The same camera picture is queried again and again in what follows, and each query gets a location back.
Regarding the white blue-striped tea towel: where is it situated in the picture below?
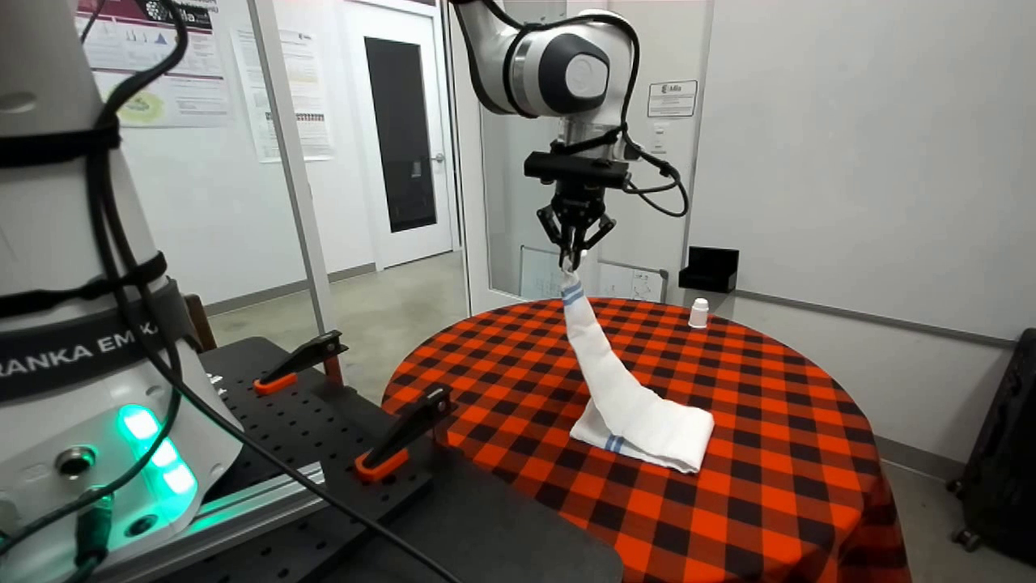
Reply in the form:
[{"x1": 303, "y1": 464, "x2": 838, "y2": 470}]
[{"x1": 560, "y1": 271, "x2": 715, "y2": 473}]

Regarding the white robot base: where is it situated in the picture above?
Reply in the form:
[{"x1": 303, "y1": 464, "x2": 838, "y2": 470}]
[{"x1": 0, "y1": 0, "x2": 239, "y2": 583}]

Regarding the orange black clamp right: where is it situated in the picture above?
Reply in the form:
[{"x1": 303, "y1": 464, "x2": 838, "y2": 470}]
[{"x1": 354, "y1": 384, "x2": 451, "y2": 484}]

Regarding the small white bottle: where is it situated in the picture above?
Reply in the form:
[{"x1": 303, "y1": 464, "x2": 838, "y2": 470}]
[{"x1": 689, "y1": 299, "x2": 713, "y2": 331}]

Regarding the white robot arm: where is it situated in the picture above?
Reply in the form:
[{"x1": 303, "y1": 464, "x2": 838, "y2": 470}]
[{"x1": 447, "y1": 0, "x2": 642, "y2": 271}]

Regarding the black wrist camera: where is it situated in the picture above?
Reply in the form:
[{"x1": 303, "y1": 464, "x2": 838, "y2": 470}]
[{"x1": 525, "y1": 153, "x2": 629, "y2": 189}]

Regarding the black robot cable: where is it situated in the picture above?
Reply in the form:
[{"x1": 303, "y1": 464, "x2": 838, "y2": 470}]
[{"x1": 0, "y1": 0, "x2": 466, "y2": 583}]

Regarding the black wall box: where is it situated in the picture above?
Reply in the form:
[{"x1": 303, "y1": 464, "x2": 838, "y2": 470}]
[{"x1": 681, "y1": 246, "x2": 738, "y2": 291}]

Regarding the red black checkered tablecloth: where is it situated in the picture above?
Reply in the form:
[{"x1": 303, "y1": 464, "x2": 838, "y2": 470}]
[{"x1": 385, "y1": 299, "x2": 911, "y2": 583}]

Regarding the orange black clamp left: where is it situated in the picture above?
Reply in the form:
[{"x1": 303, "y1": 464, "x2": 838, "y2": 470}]
[{"x1": 253, "y1": 331, "x2": 345, "y2": 394}]

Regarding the black perforated mounting table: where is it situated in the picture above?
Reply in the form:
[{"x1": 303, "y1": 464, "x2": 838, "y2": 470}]
[{"x1": 107, "y1": 336, "x2": 621, "y2": 583}]

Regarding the black suitcase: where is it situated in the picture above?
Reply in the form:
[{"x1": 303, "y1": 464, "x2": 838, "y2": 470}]
[{"x1": 944, "y1": 328, "x2": 1036, "y2": 563}]

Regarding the orange black clamp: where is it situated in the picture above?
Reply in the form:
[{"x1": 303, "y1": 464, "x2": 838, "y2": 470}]
[
  {"x1": 354, "y1": 384, "x2": 451, "y2": 484},
  {"x1": 253, "y1": 331, "x2": 345, "y2": 394}
]

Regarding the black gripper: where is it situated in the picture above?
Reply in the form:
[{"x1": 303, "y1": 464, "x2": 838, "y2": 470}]
[{"x1": 539, "y1": 183, "x2": 615, "y2": 270}]

